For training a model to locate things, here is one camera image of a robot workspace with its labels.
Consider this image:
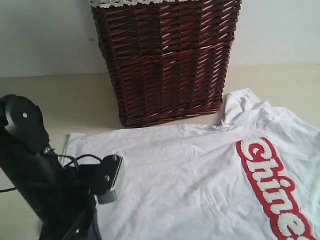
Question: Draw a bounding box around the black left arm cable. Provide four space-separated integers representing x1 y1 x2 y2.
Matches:
0 152 103 193

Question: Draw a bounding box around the dark red wicker basket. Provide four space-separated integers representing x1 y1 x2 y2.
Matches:
90 0 242 128

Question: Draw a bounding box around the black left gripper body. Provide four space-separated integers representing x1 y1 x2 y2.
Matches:
39 164 102 240

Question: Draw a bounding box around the white t-shirt red patch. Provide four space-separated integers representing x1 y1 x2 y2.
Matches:
65 88 320 240

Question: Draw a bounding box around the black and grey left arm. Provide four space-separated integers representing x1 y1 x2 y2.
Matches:
0 94 101 240

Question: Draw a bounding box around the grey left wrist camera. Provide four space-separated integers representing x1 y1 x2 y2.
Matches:
90 155 125 205

